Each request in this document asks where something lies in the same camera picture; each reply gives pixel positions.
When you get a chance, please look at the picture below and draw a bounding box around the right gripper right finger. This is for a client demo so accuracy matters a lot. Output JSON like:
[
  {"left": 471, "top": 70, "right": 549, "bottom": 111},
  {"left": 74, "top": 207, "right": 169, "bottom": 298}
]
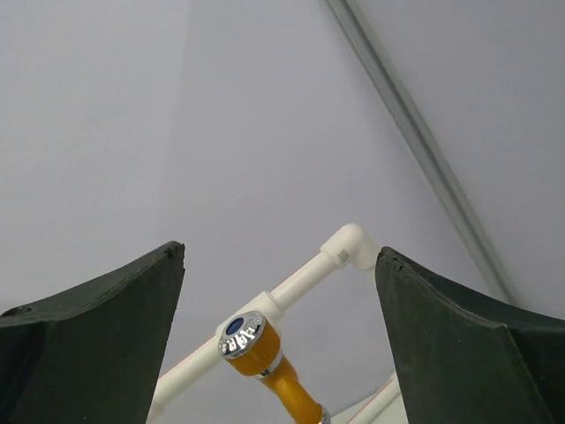
[{"left": 375, "top": 247, "right": 564, "bottom": 423}]

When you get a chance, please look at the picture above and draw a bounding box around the orange faucet chrome knob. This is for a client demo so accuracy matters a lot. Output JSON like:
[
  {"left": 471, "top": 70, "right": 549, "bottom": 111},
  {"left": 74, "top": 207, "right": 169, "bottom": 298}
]
[{"left": 217, "top": 310, "right": 331, "bottom": 424}]

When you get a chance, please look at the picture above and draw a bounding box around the right aluminium frame post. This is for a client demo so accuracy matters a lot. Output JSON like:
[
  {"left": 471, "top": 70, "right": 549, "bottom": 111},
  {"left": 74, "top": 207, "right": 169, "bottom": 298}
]
[{"left": 326, "top": 0, "right": 524, "bottom": 307}]

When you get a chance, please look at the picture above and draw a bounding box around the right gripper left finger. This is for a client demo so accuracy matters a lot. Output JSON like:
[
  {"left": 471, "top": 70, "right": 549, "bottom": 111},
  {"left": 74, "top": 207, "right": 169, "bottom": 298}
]
[{"left": 1, "top": 241, "right": 185, "bottom": 423}]

